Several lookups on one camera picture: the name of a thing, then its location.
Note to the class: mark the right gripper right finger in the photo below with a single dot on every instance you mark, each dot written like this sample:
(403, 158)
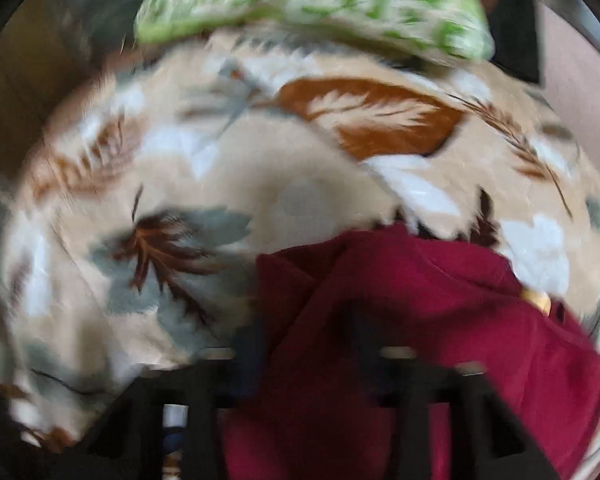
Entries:
(486, 439)

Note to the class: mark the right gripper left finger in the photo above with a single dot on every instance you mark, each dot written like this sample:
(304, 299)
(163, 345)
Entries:
(130, 441)

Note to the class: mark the red knit sweater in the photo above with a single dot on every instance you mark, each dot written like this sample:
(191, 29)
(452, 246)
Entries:
(312, 415)

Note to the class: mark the leaf pattern beige blanket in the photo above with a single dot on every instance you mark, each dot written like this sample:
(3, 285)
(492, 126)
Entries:
(135, 231)

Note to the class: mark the pink quilted bedding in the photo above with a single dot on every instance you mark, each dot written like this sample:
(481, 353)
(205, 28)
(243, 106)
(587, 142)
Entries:
(572, 80)

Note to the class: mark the wooden glass wardrobe door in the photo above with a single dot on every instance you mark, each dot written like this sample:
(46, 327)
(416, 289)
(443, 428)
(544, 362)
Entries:
(49, 48)

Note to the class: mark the black garment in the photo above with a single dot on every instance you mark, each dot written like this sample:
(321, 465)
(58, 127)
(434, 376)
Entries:
(514, 30)

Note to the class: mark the green white checkered pillow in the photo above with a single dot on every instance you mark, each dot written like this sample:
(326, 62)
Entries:
(440, 31)

